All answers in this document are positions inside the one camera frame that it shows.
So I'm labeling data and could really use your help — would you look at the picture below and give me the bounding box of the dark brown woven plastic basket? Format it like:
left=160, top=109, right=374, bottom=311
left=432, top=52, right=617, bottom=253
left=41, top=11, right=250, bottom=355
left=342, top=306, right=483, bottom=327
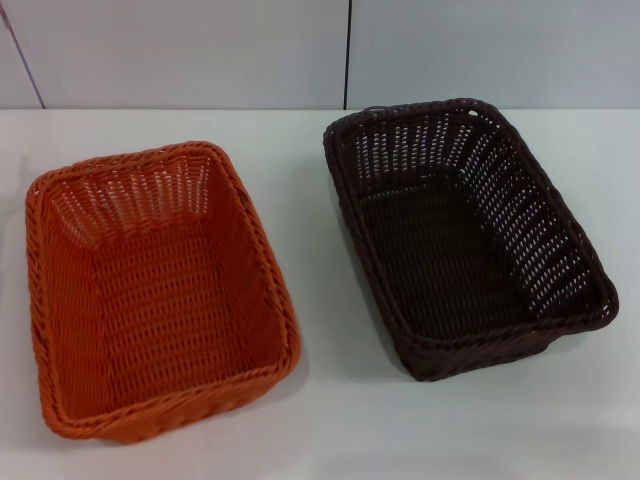
left=322, top=97, right=620, bottom=384

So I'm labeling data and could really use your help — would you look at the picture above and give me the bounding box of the orange woven plastic basket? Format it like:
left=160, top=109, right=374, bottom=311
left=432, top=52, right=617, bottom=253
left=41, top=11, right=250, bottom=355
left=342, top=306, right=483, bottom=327
left=24, top=141, right=303, bottom=443

